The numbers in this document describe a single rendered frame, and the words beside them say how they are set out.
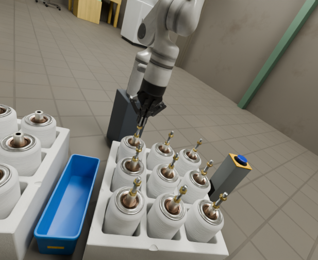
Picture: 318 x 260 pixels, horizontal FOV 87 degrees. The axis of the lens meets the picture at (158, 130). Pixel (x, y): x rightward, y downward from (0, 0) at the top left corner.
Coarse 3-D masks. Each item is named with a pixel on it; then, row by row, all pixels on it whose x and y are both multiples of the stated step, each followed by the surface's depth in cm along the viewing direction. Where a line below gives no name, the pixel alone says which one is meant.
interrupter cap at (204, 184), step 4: (192, 172) 60; (196, 172) 61; (192, 176) 58; (196, 176) 59; (192, 180) 57; (196, 180) 58; (204, 180) 59; (208, 180) 59; (196, 184) 56; (200, 184) 56; (204, 184) 57; (208, 184) 58; (204, 188) 56
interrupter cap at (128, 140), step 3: (126, 138) 63; (129, 138) 63; (126, 141) 61; (129, 141) 62; (138, 141) 64; (141, 141) 64; (126, 144) 60; (129, 144) 60; (132, 144) 61; (138, 144) 63; (129, 147) 59; (132, 147) 60; (135, 147) 60; (141, 147) 61
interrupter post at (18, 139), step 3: (15, 132) 44; (18, 132) 45; (21, 132) 45; (15, 135) 44; (18, 135) 44; (21, 135) 44; (15, 138) 44; (18, 138) 44; (21, 138) 44; (15, 141) 44; (18, 141) 44; (21, 141) 45; (15, 144) 45; (18, 144) 45; (21, 144) 45
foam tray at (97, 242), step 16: (112, 144) 68; (112, 160) 61; (144, 160) 67; (112, 176) 62; (112, 192) 51; (144, 192) 55; (176, 192) 60; (96, 208) 46; (96, 224) 42; (144, 224) 47; (96, 240) 40; (112, 240) 41; (128, 240) 42; (144, 240) 43; (160, 240) 45; (176, 240) 46; (96, 256) 42; (112, 256) 43; (128, 256) 44; (144, 256) 44; (160, 256) 45; (176, 256) 46; (192, 256) 47; (208, 256) 47; (224, 256) 48
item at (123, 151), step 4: (120, 144) 61; (124, 144) 60; (144, 144) 64; (120, 148) 61; (124, 148) 59; (128, 148) 59; (144, 148) 63; (120, 152) 61; (124, 152) 60; (128, 152) 59; (132, 152) 59; (140, 152) 60; (116, 156) 65; (120, 156) 62; (124, 156) 61; (128, 156) 60; (140, 156) 62; (116, 160) 65
